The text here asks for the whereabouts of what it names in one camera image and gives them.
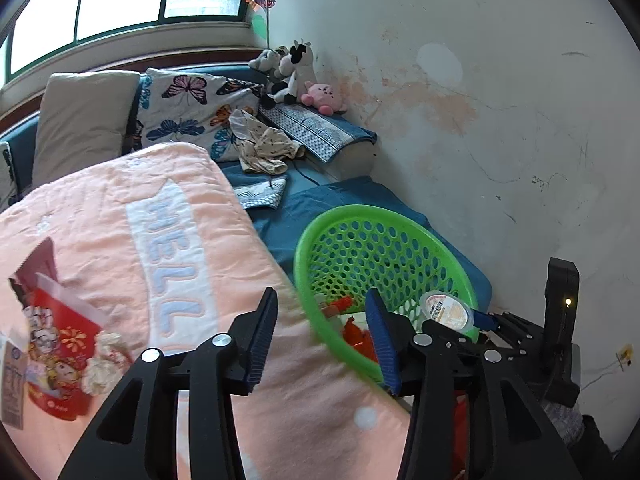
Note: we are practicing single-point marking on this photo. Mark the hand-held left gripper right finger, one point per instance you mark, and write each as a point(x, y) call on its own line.
point(382, 340)

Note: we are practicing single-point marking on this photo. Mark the beige printed clothing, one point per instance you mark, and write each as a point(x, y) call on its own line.
point(262, 145)

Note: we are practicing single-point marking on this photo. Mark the pink plush toy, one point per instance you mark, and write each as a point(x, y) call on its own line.
point(322, 96)

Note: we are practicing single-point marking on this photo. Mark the silver milk carton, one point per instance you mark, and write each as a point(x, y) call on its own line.
point(12, 385)

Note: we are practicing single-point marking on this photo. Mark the black and white cow plush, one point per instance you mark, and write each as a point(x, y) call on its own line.
point(295, 72)

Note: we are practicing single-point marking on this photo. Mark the small patterned cloth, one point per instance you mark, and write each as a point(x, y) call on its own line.
point(262, 194)

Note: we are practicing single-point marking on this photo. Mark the crumpled white tissue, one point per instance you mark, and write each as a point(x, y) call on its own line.
point(107, 360)

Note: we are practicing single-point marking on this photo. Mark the pink printed blanket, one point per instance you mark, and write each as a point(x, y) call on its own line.
point(100, 200)

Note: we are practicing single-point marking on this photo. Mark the round lidded plastic container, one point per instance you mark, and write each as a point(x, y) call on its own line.
point(445, 310)

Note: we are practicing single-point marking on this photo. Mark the red and maroon snack bag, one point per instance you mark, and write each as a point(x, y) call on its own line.
point(55, 340)

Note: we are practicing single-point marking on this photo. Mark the grey pillow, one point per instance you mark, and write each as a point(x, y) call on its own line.
point(80, 125)

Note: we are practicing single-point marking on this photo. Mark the green plastic basket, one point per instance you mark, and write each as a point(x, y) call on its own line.
point(380, 240)

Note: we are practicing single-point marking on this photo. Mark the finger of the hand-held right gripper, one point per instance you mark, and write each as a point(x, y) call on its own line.
point(484, 320)
point(525, 350)

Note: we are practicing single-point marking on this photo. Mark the person's right forearm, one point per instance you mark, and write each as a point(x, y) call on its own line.
point(565, 425)

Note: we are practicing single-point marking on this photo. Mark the blue patterned towel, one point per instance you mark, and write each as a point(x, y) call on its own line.
point(320, 130)

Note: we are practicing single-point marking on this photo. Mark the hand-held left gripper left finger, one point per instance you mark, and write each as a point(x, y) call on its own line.
point(262, 340)

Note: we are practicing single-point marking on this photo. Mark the red foam fruit net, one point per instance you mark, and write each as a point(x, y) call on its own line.
point(357, 342)

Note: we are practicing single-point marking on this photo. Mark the grey plush toy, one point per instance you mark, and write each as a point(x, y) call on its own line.
point(265, 60)

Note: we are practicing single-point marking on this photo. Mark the large butterfly print pillow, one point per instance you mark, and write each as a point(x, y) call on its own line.
point(185, 105)

